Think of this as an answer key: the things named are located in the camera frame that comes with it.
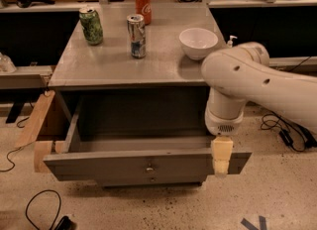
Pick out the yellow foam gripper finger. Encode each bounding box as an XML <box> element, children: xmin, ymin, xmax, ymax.
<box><xmin>211</xmin><ymin>136</ymin><xmax>233</xmax><ymax>176</ymax></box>

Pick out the grey top drawer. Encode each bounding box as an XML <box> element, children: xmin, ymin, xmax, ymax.
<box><xmin>43</xmin><ymin>98</ymin><xmax>253</xmax><ymax>182</ymax></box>

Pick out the grey drawer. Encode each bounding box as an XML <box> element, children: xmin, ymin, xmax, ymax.
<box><xmin>97</xmin><ymin>175</ymin><xmax>207</xmax><ymax>187</ymax></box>
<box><xmin>43</xmin><ymin>98</ymin><xmax>253</xmax><ymax>182</ymax></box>

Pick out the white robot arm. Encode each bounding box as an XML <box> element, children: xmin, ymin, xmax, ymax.
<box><xmin>201</xmin><ymin>42</ymin><xmax>317</xmax><ymax>175</ymax></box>

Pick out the grey bottom drawer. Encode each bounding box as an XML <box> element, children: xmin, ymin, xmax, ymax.
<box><xmin>97</xmin><ymin>175</ymin><xmax>207</xmax><ymax>187</ymax></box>

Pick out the grey drawer cabinet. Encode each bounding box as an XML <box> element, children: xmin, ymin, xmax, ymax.
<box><xmin>48</xmin><ymin>1</ymin><xmax>245</xmax><ymax>188</ymax></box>

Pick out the small pump bottle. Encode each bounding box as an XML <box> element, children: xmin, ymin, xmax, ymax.
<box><xmin>227</xmin><ymin>35</ymin><xmax>238</xmax><ymax>48</ymax></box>

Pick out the white bowl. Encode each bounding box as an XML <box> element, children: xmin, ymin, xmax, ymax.
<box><xmin>178</xmin><ymin>28</ymin><xmax>219</xmax><ymax>60</ymax></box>

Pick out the silver blue energy can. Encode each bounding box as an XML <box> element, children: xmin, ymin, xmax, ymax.
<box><xmin>127</xmin><ymin>14</ymin><xmax>146</xmax><ymax>58</ymax></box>

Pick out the orange soda can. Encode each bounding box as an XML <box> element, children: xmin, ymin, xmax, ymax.
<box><xmin>135</xmin><ymin>0</ymin><xmax>152</xmax><ymax>25</ymax></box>

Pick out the green soda can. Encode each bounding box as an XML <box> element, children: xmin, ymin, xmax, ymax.
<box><xmin>79</xmin><ymin>7</ymin><xmax>103</xmax><ymax>46</ymax></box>

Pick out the notched wooden block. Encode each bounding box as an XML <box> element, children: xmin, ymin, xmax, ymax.
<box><xmin>34</xmin><ymin>141</ymin><xmax>64</xmax><ymax>173</ymax></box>

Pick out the wooden plank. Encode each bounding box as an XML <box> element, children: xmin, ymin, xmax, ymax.
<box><xmin>15</xmin><ymin>90</ymin><xmax>55</xmax><ymax>148</ymax></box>

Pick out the clear plastic object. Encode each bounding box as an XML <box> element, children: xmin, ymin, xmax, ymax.
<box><xmin>0</xmin><ymin>53</ymin><xmax>17</xmax><ymax>73</ymax></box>

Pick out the black power adapter cable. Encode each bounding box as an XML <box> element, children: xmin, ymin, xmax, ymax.
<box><xmin>260</xmin><ymin>111</ymin><xmax>317</xmax><ymax>154</ymax></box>

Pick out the black floor cable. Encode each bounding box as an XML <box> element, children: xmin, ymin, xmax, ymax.
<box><xmin>25</xmin><ymin>189</ymin><xmax>73</xmax><ymax>230</ymax></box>

